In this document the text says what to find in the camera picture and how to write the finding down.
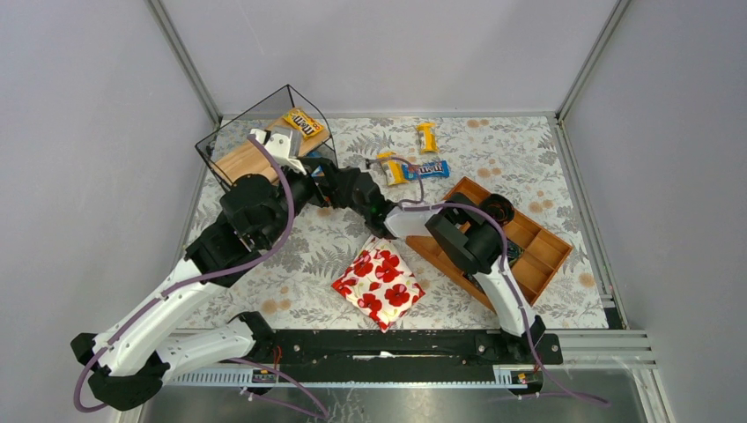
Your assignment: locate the yellow candy bar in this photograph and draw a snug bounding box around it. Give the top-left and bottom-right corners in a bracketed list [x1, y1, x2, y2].
[416, 122, 439, 153]
[376, 152, 407, 186]

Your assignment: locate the yellow m&m candy bag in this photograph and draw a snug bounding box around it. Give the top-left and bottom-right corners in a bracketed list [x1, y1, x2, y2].
[283, 108, 325, 139]

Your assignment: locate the blue m&m candy bag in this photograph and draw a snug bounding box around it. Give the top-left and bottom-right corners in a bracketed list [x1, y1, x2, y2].
[402, 160, 450, 181]

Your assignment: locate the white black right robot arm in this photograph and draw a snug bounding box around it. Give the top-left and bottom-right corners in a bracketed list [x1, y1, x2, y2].
[326, 167, 545, 352]

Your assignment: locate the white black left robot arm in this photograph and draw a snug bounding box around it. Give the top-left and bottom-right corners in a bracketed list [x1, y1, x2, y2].
[70, 158, 362, 412]

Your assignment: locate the red poppy folded cloth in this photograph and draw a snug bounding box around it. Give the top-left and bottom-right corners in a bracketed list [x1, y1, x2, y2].
[331, 235, 425, 333]

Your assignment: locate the brown wooden divided tray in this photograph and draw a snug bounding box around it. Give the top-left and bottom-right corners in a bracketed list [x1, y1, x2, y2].
[405, 211, 573, 308]

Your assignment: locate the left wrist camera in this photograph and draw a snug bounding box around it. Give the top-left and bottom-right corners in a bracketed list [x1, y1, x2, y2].
[249, 126, 307, 175]

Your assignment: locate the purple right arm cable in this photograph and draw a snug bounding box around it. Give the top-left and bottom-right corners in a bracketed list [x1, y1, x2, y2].
[366, 156, 611, 407]

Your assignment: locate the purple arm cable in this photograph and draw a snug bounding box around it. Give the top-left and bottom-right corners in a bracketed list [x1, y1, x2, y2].
[366, 156, 611, 407]
[72, 134, 331, 420]

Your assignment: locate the black wire wooden shelf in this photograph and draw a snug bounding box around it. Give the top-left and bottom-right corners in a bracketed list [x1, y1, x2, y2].
[195, 85, 337, 191]

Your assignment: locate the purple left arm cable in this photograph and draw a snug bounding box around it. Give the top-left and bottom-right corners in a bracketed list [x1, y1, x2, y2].
[72, 134, 331, 420]

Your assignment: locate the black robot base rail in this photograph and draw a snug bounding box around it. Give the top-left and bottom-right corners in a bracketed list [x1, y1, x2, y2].
[241, 318, 564, 383]

